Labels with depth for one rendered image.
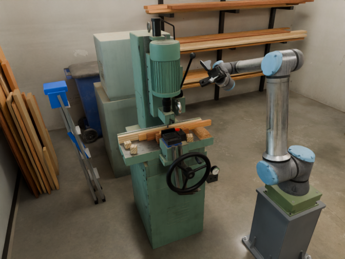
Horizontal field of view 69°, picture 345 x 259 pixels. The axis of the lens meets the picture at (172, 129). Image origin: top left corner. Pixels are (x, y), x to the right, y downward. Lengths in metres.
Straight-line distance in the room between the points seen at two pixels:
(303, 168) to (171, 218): 0.98
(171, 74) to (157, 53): 0.14
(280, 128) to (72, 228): 1.85
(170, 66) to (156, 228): 1.19
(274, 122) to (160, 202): 0.93
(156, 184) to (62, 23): 2.56
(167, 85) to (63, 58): 2.41
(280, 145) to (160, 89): 0.75
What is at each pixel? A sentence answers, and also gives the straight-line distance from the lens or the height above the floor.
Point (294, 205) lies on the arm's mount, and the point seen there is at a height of 0.64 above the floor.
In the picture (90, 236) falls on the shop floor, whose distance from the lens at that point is 2.36.
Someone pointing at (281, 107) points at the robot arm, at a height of 1.22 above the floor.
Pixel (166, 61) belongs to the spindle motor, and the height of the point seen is 1.42.
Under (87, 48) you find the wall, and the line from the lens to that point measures 3.73.
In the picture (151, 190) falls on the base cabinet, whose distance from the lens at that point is 1.74.
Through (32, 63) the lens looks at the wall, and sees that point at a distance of 3.76.
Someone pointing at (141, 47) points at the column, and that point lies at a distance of 1.67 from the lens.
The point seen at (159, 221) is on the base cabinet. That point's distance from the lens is 1.96.
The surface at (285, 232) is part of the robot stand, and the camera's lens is 1.83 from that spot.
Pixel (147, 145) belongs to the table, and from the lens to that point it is 1.62.
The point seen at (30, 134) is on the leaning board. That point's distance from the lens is 2.58.
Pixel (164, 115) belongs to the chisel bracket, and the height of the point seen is 1.06.
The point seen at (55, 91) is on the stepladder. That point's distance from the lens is 2.05.
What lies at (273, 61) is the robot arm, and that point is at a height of 1.44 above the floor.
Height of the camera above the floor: 1.77
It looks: 29 degrees down
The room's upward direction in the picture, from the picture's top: 1 degrees counter-clockwise
